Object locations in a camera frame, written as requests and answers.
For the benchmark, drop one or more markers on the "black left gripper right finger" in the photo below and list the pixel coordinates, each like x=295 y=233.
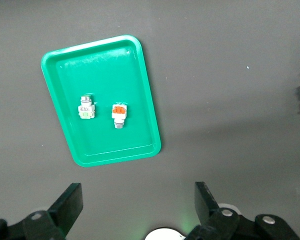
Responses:
x=215 y=225

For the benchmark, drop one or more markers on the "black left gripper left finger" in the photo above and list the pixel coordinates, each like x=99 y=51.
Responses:
x=62 y=210

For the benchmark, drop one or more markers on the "green push button white block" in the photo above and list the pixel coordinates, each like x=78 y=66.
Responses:
x=86 y=111

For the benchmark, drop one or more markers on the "white push button orange block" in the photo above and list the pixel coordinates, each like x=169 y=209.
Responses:
x=119 y=112

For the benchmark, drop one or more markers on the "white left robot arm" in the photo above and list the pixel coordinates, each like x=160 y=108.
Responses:
x=162 y=233

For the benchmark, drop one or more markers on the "green plastic tray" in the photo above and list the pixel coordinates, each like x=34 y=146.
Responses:
x=102 y=75

